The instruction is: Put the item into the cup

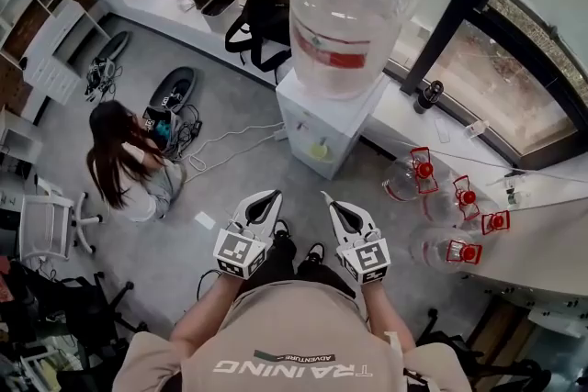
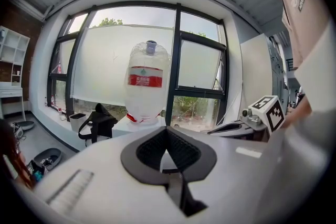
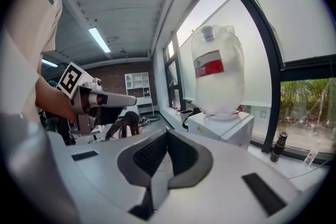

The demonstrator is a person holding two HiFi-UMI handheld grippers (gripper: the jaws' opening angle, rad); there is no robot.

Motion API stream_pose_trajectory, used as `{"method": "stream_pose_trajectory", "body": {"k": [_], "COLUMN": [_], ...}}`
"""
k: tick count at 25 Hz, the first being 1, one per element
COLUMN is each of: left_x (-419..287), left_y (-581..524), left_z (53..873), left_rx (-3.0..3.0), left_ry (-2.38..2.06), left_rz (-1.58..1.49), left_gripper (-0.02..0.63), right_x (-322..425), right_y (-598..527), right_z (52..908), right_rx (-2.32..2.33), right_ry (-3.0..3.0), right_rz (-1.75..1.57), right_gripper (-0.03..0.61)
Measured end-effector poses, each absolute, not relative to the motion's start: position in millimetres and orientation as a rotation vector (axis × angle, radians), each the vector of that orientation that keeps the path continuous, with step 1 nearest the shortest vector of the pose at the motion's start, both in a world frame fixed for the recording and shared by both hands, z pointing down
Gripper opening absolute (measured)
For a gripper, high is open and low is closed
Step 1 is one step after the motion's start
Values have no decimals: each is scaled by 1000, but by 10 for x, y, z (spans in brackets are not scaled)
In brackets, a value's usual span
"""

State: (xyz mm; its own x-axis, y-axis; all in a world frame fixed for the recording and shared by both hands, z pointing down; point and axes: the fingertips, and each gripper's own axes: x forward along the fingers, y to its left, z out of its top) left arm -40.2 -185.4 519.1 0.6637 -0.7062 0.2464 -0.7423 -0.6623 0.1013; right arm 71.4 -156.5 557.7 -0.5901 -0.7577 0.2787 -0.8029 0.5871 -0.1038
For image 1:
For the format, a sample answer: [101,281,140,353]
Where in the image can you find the white side desk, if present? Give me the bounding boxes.
[0,105,45,167]

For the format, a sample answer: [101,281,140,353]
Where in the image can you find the person's left shoe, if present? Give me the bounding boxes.
[273,218,292,245]

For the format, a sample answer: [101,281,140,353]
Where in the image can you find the black backpack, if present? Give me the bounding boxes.
[223,0,293,86]

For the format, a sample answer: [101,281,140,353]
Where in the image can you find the person's shoe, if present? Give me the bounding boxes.
[273,218,292,245]
[304,242,327,265]

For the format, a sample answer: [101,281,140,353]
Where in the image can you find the dark thermos flask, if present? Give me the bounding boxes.
[412,79,446,116]

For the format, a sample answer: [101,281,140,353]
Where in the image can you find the white water dispenser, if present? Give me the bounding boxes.
[275,68,392,182]

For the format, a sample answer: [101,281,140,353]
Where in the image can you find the empty jug red handle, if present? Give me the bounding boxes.
[421,174,481,229]
[463,199,512,238]
[408,224,484,274]
[380,146,439,203]

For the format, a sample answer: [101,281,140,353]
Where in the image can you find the large clear water bottle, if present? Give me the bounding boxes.
[288,0,433,102]

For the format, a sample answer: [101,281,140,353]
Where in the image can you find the white office chair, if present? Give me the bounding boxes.
[17,191,105,263]

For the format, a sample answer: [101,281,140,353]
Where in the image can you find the person's right shoe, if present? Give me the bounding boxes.
[304,242,327,265]

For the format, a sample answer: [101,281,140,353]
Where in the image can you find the white shelf cabinet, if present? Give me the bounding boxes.
[0,0,112,107]

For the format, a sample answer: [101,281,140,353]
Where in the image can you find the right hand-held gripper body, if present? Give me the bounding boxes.
[336,229,392,286]

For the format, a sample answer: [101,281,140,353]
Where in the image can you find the black mesh office chair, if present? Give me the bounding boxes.
[8,261,149,382]

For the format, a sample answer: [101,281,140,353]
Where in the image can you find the person's black trousers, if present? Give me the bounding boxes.
[250,238,365,305]

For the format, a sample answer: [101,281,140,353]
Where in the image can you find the grey metal lockers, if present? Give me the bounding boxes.
[461,192,588,320]

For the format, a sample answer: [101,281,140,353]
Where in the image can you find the person's right forearm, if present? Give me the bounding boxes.
[360,282,417,348]

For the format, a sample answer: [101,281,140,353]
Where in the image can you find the person in white shirt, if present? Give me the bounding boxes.
[112,279,474,392]

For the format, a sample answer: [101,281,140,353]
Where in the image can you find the black window frame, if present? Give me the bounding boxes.
[107,0,588,171]

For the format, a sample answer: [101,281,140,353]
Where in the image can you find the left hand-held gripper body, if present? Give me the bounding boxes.
[212,218,273,282]

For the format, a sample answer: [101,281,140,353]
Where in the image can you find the black oval tray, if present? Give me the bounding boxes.
[98,30,132,62]
[150,66,198,112]

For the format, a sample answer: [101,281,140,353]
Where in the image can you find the white waste bin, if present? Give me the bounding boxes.
[200,0,241,34]

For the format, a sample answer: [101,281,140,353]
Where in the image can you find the person's left forearm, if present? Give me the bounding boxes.
[169,273,245,353]

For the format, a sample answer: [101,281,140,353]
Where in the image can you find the white power cable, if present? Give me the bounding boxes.
[183,121,287,174]

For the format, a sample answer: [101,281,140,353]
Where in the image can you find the pile of black cables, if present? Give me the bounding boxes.
[172,105,204,158]

